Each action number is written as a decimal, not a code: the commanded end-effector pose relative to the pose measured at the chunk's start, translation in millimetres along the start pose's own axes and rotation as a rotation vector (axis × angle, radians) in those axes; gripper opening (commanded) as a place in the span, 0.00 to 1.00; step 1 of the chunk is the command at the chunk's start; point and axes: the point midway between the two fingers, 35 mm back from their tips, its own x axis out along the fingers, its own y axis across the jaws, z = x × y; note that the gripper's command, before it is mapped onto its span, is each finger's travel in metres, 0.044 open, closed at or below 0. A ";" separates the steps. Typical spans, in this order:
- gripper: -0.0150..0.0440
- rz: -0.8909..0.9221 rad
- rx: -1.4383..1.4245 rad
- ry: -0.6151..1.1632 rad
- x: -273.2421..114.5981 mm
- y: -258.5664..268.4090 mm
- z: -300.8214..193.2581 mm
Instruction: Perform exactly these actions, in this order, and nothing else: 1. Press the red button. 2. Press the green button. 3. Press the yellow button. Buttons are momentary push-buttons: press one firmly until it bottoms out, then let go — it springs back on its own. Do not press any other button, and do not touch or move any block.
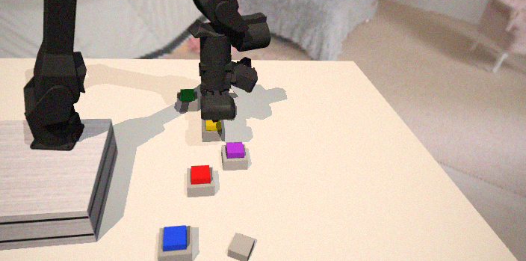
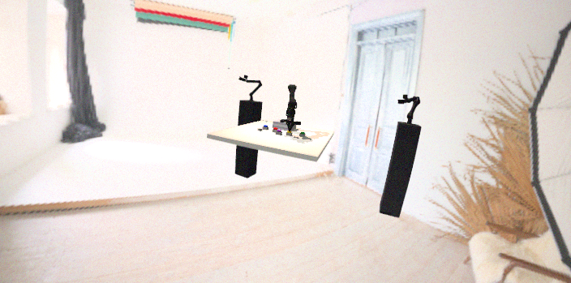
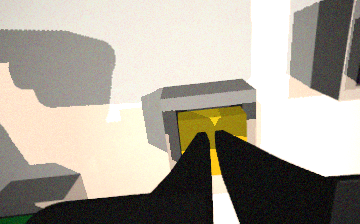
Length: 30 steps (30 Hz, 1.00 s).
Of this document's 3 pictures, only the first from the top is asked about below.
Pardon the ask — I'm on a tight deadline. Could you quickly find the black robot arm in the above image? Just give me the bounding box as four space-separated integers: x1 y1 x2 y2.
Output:
23 0 271 151

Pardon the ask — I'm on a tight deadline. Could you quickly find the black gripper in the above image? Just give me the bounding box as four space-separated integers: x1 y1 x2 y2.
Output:
199 56 235 123

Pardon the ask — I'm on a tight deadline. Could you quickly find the blue button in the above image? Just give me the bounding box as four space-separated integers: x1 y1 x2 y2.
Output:
158 225 192 261

